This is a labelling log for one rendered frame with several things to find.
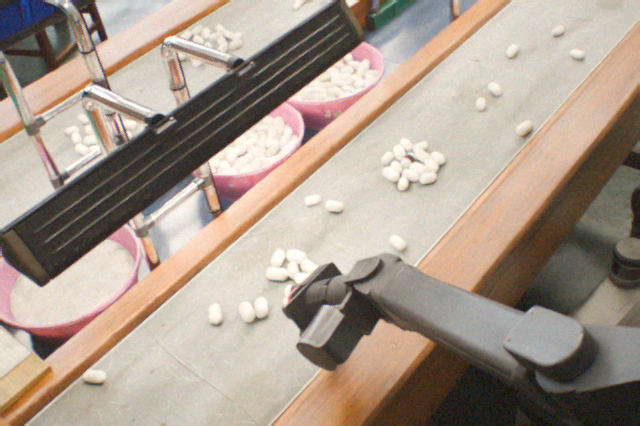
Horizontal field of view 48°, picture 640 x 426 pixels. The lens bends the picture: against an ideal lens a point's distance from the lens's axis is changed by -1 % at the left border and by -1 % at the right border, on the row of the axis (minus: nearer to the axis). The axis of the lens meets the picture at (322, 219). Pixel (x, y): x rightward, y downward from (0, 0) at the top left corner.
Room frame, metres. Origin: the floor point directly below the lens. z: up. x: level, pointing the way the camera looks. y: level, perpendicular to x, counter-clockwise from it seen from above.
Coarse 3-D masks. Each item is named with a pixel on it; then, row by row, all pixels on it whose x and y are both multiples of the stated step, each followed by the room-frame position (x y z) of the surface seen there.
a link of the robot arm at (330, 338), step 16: (352, 272) 0.60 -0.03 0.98; (368, 272) 0.57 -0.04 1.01; (352, 288) 0.58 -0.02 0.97; (352, 304) 0.57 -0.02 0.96; (368, 304) 0.57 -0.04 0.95; (320, 320) 0.56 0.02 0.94; (336, 320) 0.55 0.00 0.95; (352, 320) 0.55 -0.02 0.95; (368, 320) 0.56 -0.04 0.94; (384, 320) 0.57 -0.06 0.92; (304, 336) 0.55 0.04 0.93; (320, 336) 0.54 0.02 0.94; (336, 336) 0.53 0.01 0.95; (352, 336) 0.54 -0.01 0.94; (304, 352) 0.55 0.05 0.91; (320, 352) 0.53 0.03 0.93; (336, 352) 0.52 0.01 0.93
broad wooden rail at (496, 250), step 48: (624, 48) 1.31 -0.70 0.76; (576, 96) 1.17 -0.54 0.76; (624, 96) 1.14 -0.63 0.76; (528, 144) 1.07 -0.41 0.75; (576, 144) 1.02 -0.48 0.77; (624, 144) 1.14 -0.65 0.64; (528, 192) 0.92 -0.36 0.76; (576, 192) 0.98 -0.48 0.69; (480, 240) 0.82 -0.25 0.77; (528, 240) 0.84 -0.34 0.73; (480, 288) 0.73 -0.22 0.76; (384, 336) 0.66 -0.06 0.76; (336, 384) 0.59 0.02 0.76; (384, 384) 0.58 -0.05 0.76; (432, 384) 0.63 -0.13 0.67
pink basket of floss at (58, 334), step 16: (112, 240) 1.01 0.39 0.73; (128, 240) 0.98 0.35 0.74; (0, 272) 0.94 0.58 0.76; (16, 272) 0.96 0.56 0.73; (0, 288) 0.91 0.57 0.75; (128, 288) 0.86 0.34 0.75; (0, 304) 0.87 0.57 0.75; (112, 304) 0.83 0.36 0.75; (80, 320) 0.79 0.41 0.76; (48, 336) 0.80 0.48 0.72; (64, 336) 0.80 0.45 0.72
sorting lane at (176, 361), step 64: (512, 0) 1.64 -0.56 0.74; (576, 0) 1.60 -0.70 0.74; (448, 64) 1.40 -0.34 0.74; (512, 64) 1.36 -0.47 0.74; (576, 64) 1.32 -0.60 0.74; (384, 128) 1.20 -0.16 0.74; (448, 128) 1.17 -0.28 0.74; (512, 128) 1.13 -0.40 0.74; (320, 192) 1.04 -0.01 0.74; (384, 192) 1.01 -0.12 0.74; (448, 192) 0.98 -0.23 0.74; (256, 256) 0.89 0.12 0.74; (320, 256) 0.87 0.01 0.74; (192, 320) 0.77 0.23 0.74; (256, 320) 0.75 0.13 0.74; (128, 384) 0.67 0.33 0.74; (192, 384) 0.65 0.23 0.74; (256, 384) 0.63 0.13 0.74
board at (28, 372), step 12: (12, 336) 0.77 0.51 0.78; (24, 360) 0.72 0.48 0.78; (36, 360) 0.71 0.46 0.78; (12, 372) 0.70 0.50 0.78; (24, 372) 0.69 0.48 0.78; (36, 372) 0.69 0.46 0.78; (48, 372) 0.69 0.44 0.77; (0, 384) 0.68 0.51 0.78; (12, 384) 0.67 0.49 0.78; (24, 384) 0.67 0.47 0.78; (0, 396) 0.66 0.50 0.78; (12, 396) 0.65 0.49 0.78; (0, 408) 0.64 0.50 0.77
